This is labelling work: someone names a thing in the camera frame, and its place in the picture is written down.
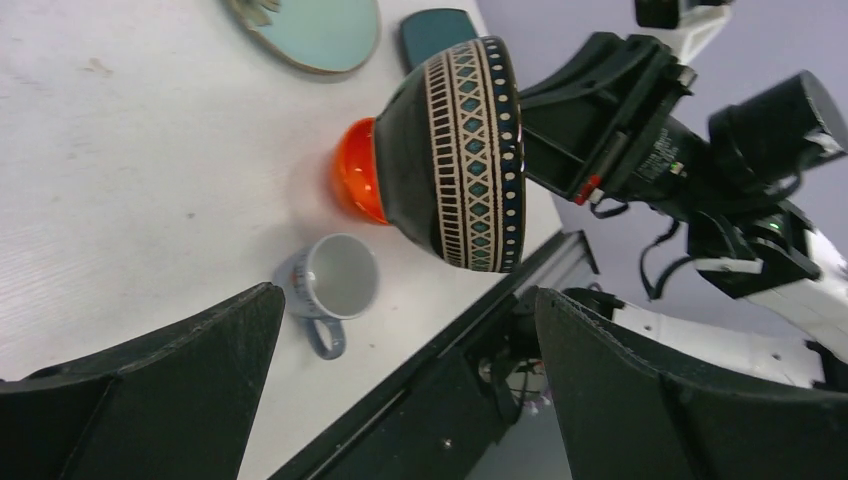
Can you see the black patterned bowl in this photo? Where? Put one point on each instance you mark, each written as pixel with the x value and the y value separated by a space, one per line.
pixel 450 159

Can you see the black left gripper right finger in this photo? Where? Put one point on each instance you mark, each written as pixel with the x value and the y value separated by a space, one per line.
pixel 632 408

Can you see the light green floral plate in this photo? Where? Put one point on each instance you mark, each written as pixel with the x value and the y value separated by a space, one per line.
pixel 319 36

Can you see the white blue-handled cup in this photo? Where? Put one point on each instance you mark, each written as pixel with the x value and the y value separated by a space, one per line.
pixel 333 280

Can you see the dark teal square plate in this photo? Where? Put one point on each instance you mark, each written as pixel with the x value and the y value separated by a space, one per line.
pixel 428 32

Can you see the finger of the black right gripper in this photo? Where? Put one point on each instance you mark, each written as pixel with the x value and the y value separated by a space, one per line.
pixel 587 125

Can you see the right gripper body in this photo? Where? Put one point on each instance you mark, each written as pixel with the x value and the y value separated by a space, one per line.
pixel 658 155

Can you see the orange bowl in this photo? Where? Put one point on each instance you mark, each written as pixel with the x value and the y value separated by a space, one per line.
pixel 353 173

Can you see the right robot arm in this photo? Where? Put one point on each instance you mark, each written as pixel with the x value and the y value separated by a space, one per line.
pixel 747 239

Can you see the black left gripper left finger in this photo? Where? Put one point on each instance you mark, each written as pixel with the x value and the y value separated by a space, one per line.
pixel 176 403

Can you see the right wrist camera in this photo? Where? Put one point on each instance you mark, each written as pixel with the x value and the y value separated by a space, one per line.
pixel 687 27

